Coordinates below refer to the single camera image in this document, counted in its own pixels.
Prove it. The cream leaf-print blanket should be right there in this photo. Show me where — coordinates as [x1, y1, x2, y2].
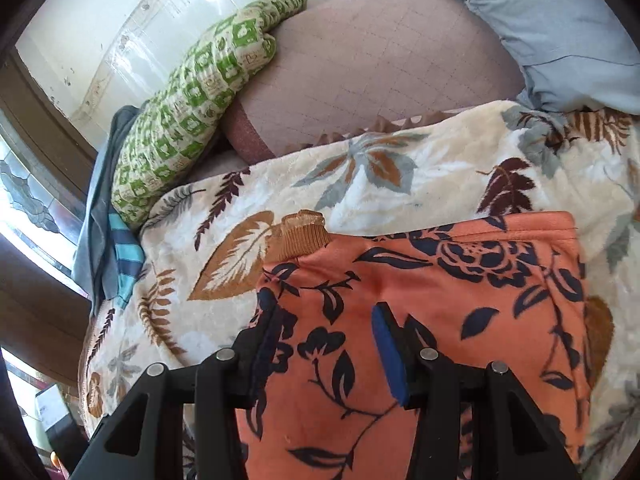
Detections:
[80, 100, 640, 480]

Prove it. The green patterned pillow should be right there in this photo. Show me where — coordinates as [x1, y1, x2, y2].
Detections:
[111, 0, 308, 228]

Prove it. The blue striped cloth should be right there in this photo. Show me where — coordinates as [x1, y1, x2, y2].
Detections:
[72, 105, 143, 313]

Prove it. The dark box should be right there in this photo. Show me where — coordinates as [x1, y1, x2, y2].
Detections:
[35, 382, 88, 456]

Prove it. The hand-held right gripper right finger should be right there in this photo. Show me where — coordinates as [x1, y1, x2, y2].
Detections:
[371, 301, 583, 480]

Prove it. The teal striped cloth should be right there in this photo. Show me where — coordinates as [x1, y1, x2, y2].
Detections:
[107, 212, 147, 311]

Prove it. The stained glass window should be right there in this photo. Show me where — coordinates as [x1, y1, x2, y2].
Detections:
[0, 110, 96, 291]

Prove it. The orange floral garment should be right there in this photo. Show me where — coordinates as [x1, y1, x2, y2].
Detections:
[235, 211, 593, 480]

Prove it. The pink quilted cushion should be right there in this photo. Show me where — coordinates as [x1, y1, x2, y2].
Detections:
[222, 0, 526, 162]

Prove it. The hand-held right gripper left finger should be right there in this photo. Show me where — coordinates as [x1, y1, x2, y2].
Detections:
[70, 292, 283, 480]

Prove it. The brown ribbed cloth tab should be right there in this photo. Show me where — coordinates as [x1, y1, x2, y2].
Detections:
[272, 212, 331, 262]

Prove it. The light blue pillow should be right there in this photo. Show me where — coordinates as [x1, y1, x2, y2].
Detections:
[410, 0, 640, 112]

